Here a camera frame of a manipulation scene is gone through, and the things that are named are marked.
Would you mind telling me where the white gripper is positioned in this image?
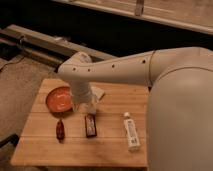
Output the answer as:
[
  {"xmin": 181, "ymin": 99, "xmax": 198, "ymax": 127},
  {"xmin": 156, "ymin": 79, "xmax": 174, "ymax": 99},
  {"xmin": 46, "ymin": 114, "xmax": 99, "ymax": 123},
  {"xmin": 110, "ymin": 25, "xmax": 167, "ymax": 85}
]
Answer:
[{"xmin": 70, "ymin": 81, "xmax": 92, "ymax": 104}]

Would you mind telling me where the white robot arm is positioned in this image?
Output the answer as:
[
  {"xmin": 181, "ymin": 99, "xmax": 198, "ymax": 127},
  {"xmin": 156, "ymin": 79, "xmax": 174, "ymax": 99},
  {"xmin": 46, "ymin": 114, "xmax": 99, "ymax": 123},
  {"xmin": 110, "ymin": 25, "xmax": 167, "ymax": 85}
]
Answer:
[{"xmin": 58, "ymin": 47, "xmax": 213, "ymax": 171}]

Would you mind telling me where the orange ceramic bowl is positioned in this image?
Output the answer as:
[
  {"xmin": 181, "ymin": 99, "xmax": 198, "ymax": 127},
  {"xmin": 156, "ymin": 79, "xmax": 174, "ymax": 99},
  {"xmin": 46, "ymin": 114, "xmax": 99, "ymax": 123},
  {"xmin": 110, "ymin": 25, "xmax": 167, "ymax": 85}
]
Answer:
[{"xmin": 45, "ymin": 86, "xmax": 73, "ymax": 113}]

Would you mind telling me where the white sponge block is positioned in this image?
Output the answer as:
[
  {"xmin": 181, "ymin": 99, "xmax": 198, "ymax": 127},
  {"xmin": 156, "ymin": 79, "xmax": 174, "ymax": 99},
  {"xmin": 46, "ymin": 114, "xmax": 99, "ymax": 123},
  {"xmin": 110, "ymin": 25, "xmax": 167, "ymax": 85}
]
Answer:
[{"xmin": 91, "ymin": 86, "xmax": 105, "ymax": 101}]

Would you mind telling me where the dark chocolate bar box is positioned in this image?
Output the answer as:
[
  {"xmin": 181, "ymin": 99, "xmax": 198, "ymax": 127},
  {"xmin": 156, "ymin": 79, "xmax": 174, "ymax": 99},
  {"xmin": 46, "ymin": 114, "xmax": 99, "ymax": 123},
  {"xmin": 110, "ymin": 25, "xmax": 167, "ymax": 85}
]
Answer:
[{"xmin": 85, "ymin": 114, "xmax": 97, "ymax": 137}]

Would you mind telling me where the light wooden table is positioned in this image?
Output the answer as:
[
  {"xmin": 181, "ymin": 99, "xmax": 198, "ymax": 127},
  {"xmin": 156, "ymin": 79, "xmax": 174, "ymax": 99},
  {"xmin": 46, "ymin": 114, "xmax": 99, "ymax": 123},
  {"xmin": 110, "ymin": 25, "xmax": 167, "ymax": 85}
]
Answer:
[{"xmin": 11, "ymin": 79, "xmax": 148, "ymax": 168}]

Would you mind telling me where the white plastic bottle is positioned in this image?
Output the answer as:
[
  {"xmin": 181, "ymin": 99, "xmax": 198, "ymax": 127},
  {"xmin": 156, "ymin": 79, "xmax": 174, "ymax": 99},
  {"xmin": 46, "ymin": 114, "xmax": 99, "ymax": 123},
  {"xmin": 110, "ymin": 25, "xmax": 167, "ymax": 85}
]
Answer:
[{"xmin": 124, "ymin": 112, "xmax": 140, "ymax": 151}]

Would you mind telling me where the black table leg foot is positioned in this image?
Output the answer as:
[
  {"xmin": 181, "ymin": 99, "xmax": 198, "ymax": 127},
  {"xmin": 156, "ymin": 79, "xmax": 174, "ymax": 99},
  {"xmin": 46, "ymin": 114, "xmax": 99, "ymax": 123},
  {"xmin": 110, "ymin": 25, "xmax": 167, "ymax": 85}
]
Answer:
[{"xmin": 0, "ymin": 134, "xmax": 19, "ymax": 148}]

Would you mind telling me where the grey metal floor rail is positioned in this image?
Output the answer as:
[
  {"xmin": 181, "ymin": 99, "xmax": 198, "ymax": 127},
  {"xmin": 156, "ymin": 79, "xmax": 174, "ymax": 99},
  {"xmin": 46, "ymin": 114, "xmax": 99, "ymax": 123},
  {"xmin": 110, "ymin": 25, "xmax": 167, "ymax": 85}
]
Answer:
[{"xmin": 0, "ymin": 23, "xmax": 118, "ymax": 68}]

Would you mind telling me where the black cable on floor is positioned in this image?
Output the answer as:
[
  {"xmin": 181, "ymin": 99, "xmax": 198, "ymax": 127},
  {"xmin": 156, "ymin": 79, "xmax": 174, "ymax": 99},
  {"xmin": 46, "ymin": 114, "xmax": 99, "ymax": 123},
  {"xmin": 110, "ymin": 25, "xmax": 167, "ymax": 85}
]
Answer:
[{"xmin": 0, "ymin": 54, "xmax": 26, "ymax": 73}]

